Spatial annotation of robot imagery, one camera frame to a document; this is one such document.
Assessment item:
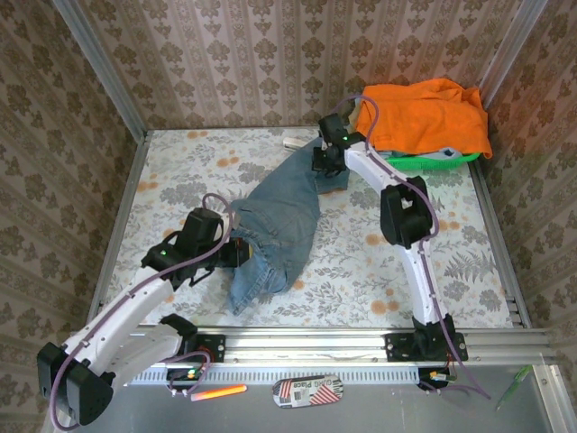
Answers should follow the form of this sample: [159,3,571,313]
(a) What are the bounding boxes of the blue denim jeans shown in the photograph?
[227,143,349,316]

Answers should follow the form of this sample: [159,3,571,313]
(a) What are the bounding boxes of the beige garment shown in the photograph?
[345,101,362,133]

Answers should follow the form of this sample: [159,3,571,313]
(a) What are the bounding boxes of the orange cloth garment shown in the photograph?
[355,78,493,160]

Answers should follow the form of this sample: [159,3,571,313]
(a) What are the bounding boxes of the green plastic basket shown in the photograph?
[377,151,481,172]

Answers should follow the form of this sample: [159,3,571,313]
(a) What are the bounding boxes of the light blue garment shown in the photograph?
[421,146,466,160]

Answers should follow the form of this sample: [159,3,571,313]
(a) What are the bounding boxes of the floral tablecloth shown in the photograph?
[96,127,515,329]

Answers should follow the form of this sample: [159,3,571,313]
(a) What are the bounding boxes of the black connector board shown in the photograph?
[417,367,456,392]
[167,365,209,392]

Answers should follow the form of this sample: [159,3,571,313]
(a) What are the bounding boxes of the orange highlighter pen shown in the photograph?
[190,383,248,402]

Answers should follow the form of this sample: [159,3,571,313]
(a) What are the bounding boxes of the striped printed pouch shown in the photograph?
[271,374,344,410]

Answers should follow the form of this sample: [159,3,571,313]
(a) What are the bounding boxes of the green pen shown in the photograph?
[495,364,533,411]

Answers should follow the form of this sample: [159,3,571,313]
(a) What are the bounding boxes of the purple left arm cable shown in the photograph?
[48,192,234,430]

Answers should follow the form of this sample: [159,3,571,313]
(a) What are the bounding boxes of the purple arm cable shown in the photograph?
[331,94,492,401]
[48,192,234,430]

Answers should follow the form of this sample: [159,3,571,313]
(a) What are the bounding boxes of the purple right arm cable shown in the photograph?
[331,94,492,401]

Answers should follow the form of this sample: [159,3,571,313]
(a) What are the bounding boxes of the aluminium table side rail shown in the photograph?
[471,160,531,328]
[87,133,150,324]

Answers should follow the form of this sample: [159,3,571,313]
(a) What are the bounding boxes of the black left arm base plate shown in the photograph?
[179,333,226,364]

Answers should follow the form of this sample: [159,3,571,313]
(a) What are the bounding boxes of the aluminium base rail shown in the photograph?
[125,327,558,366]

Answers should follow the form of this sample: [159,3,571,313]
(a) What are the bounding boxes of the grey slotted cable duct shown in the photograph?
[128,364,423,387]

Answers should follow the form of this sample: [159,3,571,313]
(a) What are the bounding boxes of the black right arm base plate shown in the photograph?
[383,332,469,363]

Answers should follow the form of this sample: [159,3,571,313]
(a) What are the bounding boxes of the aluminium frame post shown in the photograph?
[51,0,150,141]
[477,0,549,107]

